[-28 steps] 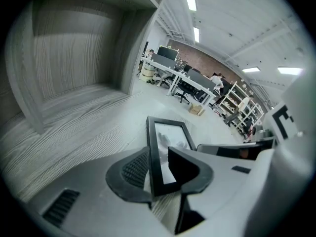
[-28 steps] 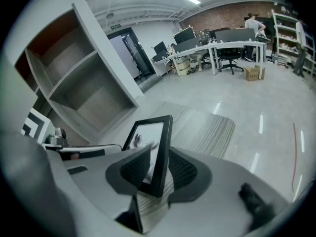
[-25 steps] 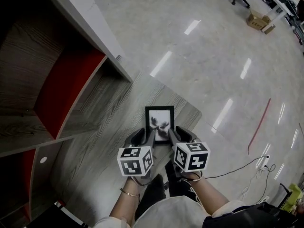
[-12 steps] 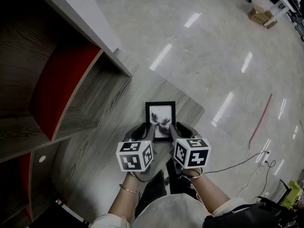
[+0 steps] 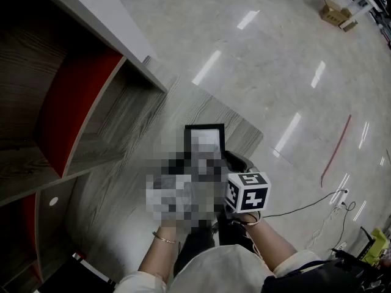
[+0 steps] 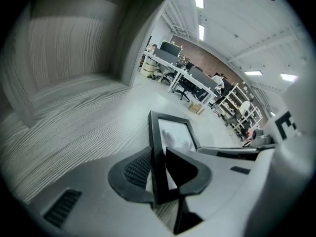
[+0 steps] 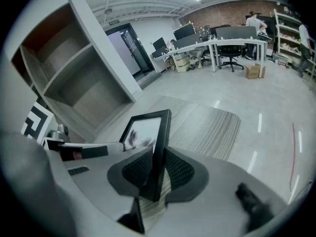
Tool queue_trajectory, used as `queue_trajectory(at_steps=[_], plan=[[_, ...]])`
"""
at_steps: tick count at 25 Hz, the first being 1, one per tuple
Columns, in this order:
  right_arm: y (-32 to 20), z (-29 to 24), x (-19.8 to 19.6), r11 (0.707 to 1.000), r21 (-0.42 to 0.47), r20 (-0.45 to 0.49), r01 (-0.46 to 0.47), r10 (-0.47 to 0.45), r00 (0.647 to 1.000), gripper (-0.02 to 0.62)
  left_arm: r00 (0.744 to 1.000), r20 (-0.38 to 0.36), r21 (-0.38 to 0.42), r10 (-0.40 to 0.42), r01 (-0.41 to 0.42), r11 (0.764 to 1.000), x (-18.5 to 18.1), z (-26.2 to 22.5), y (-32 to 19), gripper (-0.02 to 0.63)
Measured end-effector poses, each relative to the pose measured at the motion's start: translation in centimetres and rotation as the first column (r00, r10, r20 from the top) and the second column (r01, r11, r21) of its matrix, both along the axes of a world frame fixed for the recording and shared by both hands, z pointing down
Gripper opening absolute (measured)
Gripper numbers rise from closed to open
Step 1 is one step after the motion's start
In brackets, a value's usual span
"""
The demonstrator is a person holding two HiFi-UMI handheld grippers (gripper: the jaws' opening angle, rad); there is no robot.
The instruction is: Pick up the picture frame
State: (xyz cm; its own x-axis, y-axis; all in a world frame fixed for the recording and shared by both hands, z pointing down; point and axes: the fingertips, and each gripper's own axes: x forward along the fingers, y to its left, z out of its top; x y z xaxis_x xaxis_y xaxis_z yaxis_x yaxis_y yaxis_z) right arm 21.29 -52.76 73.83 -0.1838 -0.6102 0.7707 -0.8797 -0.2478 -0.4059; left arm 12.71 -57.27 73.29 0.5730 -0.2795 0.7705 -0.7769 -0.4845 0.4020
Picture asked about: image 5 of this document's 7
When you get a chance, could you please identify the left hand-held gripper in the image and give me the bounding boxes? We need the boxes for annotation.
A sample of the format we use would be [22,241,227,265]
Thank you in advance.
[145,172,194,223]

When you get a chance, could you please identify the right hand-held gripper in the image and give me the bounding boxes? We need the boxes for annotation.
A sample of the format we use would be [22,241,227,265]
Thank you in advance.
[224,150,272,215]

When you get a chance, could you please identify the black picture frame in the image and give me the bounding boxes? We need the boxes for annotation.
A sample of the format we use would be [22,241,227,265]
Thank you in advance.
[184,123,228,165]

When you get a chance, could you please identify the person's left forearm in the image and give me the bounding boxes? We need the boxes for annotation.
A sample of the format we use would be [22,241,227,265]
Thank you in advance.
[137,223,181,275]

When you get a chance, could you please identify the black shoulder bag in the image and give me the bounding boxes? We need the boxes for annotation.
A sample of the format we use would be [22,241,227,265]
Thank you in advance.
[261,248,391,293]

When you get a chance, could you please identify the person's right forearm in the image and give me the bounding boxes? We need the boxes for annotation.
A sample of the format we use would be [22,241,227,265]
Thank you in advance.
[243,212,299,269]

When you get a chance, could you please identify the wood-grain floor mat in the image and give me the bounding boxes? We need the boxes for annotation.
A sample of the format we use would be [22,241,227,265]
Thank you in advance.
[62,55,265,286]

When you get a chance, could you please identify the person's black trousers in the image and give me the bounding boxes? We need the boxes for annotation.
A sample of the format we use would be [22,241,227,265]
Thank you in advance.
[172,211,255,277]

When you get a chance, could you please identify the person's beige top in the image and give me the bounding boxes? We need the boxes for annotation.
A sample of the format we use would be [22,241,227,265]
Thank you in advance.
[113,244,322,293]

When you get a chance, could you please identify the white power strip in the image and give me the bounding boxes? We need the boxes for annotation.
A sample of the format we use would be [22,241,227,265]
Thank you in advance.
[331,188,349,208]

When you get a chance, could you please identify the red floor tape strip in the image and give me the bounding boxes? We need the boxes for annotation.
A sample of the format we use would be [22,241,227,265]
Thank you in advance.
[320,114,353,189]

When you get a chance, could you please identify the red shelf back panel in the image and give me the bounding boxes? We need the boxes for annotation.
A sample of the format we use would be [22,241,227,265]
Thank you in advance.
[20,191,43,282]
[35,46,128,179]

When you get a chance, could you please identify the yellow-green plastic crate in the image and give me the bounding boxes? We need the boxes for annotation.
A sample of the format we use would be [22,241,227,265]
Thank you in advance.
[359,226,391,262]

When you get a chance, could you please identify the white shelf top board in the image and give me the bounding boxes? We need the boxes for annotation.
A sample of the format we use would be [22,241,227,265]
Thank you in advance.
[32,0,169,93]

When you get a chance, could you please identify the wood-grain shelf unit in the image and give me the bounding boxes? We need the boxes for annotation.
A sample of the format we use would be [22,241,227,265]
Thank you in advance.
[0,0,169,293]

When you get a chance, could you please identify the small flat cardboard box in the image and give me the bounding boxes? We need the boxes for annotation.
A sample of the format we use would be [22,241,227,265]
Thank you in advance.
[338,19,359,33]

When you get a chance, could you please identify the brown cardboard box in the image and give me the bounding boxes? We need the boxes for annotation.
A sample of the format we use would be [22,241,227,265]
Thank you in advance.
[319,0,352,27]

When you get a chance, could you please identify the rose gold bracelet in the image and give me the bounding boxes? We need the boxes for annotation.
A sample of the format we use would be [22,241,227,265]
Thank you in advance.
[243,211,264,226]

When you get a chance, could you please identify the thin gold bracelet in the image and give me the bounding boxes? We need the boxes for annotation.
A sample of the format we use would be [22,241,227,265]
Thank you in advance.
[152,230,178,245]

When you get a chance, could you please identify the long black cable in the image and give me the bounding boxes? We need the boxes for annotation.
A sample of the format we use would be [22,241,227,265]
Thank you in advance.
[262,189,346,219]

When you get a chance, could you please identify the white cable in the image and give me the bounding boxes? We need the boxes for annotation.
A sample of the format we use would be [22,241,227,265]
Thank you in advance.
[307,204,342,250]

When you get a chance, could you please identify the looped black cable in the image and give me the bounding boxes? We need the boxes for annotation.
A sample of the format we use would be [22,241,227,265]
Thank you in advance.
[331,200,357,251]

